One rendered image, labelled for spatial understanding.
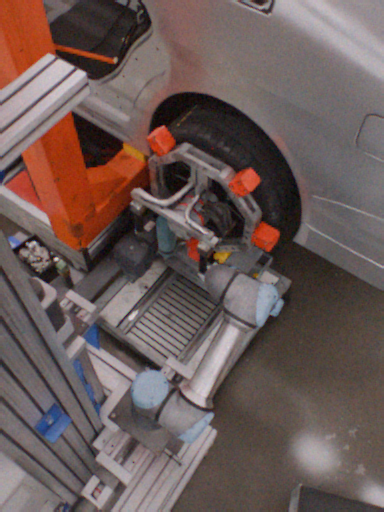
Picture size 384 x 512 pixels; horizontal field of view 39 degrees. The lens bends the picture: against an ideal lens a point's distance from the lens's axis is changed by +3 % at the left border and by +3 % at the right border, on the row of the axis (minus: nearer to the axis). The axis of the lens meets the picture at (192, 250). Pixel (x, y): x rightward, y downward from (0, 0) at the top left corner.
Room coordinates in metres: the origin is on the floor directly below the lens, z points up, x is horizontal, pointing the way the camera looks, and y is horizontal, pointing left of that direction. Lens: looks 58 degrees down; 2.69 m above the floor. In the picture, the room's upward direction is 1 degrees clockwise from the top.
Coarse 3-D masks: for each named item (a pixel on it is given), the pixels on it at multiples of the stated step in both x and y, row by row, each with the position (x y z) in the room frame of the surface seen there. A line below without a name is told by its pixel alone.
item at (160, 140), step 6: (156, 132) 1.52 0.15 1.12; (162, 132) 1.52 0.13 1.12; (168, 132) 1.53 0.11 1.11; (150, 138) 1.50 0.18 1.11; (156, 138) 1.49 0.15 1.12; (162, 138) 1.50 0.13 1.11; (168, 138) 1.51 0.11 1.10; (150, 144) 1.50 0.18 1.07; (156, 144) 1.48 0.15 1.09; (162, 144) 1.48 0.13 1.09; (168, 144) 1.49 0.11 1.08; (174, 144) 1.51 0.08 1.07; (156, 150) 1.48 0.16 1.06; (162, 150) 1.47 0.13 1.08; (168, 150) 1.47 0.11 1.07
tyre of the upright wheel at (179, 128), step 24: (192, 120) 1.56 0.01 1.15; (216, 120) 1.54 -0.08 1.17; (240, 120) 1.53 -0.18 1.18; (192, 144) 1.48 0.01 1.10; (216, 144) 1.42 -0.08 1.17; (240, 144) 1.43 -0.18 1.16; (264, 144) 1.45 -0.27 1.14; (240, 168) 1.35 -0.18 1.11; (264, 168) 1.36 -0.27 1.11; (288, 168) 1.41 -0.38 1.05; (264, 192) 1.29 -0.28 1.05; (288, 192) 1.34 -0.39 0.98; (264, 216) 1.27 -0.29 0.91
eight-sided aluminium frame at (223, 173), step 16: (160, 160) 1.47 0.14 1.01; (176, 160) 1.43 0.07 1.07; (192, 160) 1.38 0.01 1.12; (208, 160) 1.39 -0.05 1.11; (160, 176) 1.54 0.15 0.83; (224, 176) 1.30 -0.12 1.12; (160, 192) 1.50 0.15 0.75; (240, 208) 1.24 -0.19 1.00; (256, 208) 1.25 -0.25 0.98; (256, 224) 1.24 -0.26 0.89; (224, 240) 1.32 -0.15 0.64; (240, 240) 1.28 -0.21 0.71
